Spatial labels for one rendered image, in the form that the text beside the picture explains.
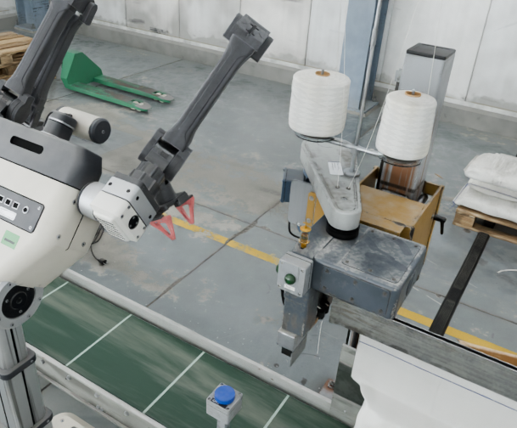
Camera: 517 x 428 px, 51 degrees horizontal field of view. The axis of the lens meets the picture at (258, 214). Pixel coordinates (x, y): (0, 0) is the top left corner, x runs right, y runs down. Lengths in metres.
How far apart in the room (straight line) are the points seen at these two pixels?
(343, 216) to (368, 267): 0.15
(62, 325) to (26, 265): 1.26
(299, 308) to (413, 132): 0.55
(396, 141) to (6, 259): 1.01
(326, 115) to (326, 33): 5.42
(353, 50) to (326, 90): 4.83
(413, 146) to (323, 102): 0.27
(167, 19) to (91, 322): 6.14
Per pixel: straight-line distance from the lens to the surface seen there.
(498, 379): 1.60
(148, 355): 2.45
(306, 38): 7.06
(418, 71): 1.64
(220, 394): 1.67
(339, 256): 1.39
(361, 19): 6.25
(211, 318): 3.18
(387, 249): 1.45
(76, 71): 6.85
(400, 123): 1.45
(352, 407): 2.20
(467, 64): 6.47
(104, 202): 1.28
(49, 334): 2.62
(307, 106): 1.53
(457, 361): 1.59
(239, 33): 1.33
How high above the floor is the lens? 2.11
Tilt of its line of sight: 31 degrees down
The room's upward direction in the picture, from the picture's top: 4 degrees clockwise
